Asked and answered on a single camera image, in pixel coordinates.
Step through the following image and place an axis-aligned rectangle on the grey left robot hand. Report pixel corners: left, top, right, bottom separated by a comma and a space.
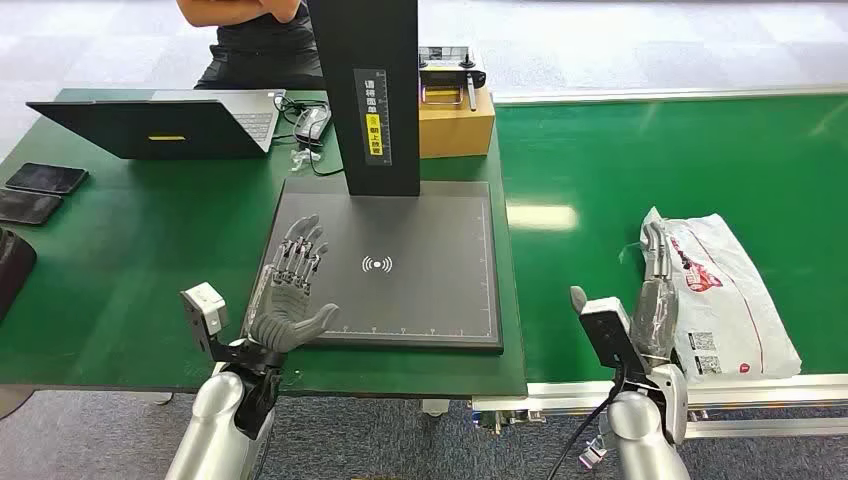
246, 214, 341, 354

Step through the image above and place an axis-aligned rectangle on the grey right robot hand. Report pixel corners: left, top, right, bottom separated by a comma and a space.
629, 221, 681, 364

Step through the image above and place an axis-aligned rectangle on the white plastic courier package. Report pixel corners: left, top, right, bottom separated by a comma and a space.
638, 206, 804, 385

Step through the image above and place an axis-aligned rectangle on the black weighing device with column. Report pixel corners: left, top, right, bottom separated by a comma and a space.
260, 0, 505, 354

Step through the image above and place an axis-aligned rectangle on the clear plastic scrap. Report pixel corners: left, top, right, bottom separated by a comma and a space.
288, 148, 323, 172

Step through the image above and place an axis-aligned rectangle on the green conveyor belt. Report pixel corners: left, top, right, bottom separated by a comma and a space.
471, 84, 848, 440

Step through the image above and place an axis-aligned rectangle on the grey power adapter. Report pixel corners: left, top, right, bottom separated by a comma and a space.
294, 104, 333, 146

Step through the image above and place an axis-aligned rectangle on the black open laptop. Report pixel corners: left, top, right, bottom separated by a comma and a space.
26, 88, 287, 161

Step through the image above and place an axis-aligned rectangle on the brown cardboard box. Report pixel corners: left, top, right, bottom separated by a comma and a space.
418, 84, 497, 160

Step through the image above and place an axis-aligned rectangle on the person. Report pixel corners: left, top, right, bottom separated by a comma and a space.
176, 0, 326, 91

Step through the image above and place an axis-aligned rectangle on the black smartphone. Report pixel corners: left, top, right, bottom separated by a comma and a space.
5, 162, 90, 196
0, 188, 65, 227

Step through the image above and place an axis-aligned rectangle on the black rounded object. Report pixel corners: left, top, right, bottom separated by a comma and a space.
0, 227, 38, 324

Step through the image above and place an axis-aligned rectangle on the black remote controller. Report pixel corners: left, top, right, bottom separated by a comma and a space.
418, 45, 488, 112

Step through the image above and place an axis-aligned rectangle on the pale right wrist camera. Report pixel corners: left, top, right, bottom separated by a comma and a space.
570, 285, 654, 387

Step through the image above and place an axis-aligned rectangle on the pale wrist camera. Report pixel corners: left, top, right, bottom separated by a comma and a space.
570, 285, 654, 387
179, 282, 229, 347

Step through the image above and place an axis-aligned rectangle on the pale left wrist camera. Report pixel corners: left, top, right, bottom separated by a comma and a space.
179, 282, 229, 347

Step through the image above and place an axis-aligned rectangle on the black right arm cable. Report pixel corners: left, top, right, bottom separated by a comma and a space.
545, 367, 629, 480

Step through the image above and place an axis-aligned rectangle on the silver cable connector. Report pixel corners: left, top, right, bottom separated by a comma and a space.
577, 442, 608, 472

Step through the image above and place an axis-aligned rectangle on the black adapter cable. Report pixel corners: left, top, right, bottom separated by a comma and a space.
272, 94, 346, 178

